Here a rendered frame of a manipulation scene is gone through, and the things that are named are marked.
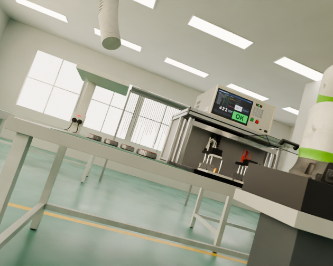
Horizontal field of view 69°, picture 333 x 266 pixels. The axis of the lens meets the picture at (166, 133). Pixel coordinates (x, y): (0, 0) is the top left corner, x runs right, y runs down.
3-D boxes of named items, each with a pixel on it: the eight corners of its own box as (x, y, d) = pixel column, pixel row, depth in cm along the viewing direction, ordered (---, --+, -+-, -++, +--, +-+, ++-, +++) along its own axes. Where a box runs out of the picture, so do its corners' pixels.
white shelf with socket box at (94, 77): (109, 145, 163) (130, 82, 168) (53, 127, 156) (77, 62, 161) (109, 144, 197) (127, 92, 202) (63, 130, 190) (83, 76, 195)
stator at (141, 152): (134, 152, 146) (136, 146, 146) (145, 156, 155) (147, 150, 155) (148, 157, 139) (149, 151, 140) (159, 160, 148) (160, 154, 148)
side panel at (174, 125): (170, 164, 157) (185, 117, 161) (166, 163, 157) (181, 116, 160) (162, 161, 184) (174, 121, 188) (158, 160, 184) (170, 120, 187)
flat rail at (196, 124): (278, 155, 156) (279, 151, 156) (190, 124, 144) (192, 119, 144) (277, 155, 157) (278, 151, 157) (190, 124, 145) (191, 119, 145)
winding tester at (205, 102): (268, 136, 159) (276, 107, 161) (209, 114, 150) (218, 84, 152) (238, 138, 197) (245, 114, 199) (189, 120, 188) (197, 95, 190)
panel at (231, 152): (257, 188, 169) (268, 147, 172) (169, 160, 156) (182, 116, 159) (256, 188, 170) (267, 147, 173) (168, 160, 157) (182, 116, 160)
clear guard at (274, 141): (307, 158, 131) (310, 148, 132) (269, 144, 126) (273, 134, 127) (269, 155, 163) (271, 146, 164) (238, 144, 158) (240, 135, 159)
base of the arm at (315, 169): (392, 203, 55) (399, 178, 56) (327, 183, 56) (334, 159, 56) (323, 184, 81) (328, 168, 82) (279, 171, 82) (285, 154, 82)
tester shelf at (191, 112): (284, 148, 158) (285, 141, 158) (188, 113, 144) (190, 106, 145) (247, 147, 200) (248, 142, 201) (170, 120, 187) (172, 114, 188)
